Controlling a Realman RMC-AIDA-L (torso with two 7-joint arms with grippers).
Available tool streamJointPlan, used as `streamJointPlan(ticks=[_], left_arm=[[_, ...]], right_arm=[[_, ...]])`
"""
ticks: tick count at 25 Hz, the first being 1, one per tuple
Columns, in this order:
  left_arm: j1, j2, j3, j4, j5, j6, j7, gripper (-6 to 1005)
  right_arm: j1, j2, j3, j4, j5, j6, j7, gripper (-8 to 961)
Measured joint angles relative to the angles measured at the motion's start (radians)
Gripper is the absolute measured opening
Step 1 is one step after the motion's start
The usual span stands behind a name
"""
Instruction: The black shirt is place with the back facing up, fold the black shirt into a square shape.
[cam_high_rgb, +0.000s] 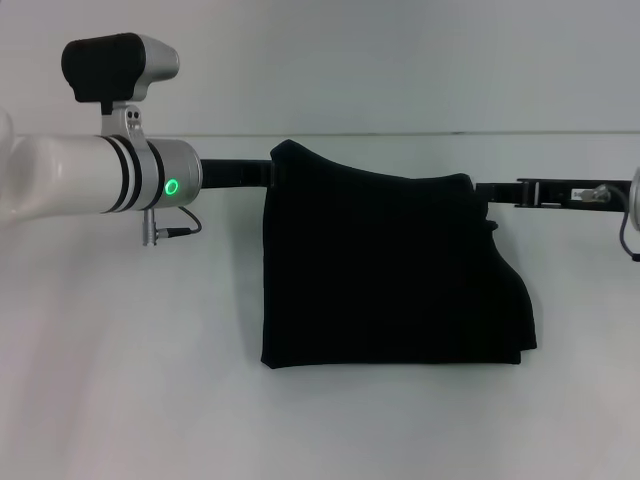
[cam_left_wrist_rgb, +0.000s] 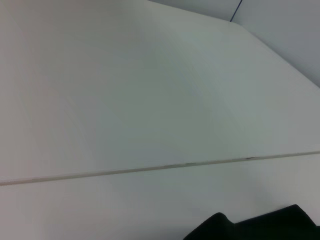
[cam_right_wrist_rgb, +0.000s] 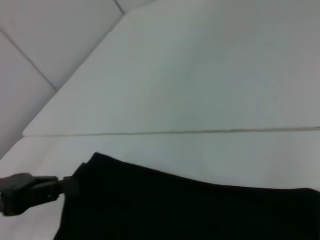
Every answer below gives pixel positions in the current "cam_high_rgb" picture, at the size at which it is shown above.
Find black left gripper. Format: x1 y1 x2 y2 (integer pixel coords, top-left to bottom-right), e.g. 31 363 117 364
198 157 275 191

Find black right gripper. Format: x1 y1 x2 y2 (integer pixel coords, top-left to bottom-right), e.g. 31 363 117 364
473 176 634 210

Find black t-shirt with FREE print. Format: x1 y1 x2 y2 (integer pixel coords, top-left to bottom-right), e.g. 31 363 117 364
259 138 540 371

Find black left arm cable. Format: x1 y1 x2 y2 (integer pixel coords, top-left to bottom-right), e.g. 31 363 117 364
138 206 204 250

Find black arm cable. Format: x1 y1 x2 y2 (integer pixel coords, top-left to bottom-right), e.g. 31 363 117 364
579 183 640 263
138 206 204 250

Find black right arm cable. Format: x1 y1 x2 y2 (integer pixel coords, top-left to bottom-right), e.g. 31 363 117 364
579 183 640 263

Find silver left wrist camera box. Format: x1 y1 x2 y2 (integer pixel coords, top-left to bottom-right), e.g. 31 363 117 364
59 31 182 140

